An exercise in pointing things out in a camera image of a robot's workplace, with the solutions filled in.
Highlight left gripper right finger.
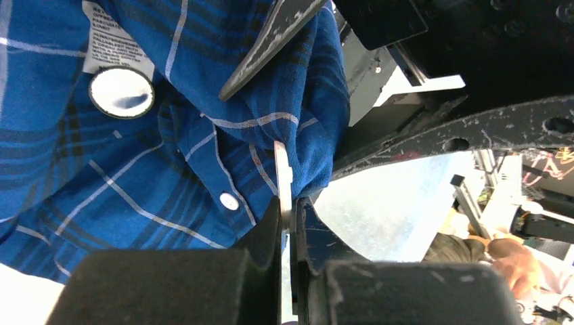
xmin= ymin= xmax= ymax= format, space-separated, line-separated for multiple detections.
xmin=290 ymin=198 xmax=522 ymax=324

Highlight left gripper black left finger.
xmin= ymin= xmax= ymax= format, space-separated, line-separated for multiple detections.
xmin=48 ymin=198 xmax=282 ymax=324

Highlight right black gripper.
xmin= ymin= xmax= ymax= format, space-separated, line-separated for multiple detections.
xmin=332 ymin=1 xmax=573 ymax=179

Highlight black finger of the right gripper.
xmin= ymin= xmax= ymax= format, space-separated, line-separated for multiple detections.
xmin=219 ymin=0 xmax=326 ymax=102

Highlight blue plaid shirt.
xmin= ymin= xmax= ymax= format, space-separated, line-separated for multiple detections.
xmin=1 ymin=1 xmax=349 ymax=283

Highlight round colourful badge brooch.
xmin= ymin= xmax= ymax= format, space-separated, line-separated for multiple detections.
xmin=88 ymin=66 xmax=155 ymax=119

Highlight person hand in background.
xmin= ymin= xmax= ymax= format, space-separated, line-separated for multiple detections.
xmin=487 ymin=238 xmax=542 ymax=299

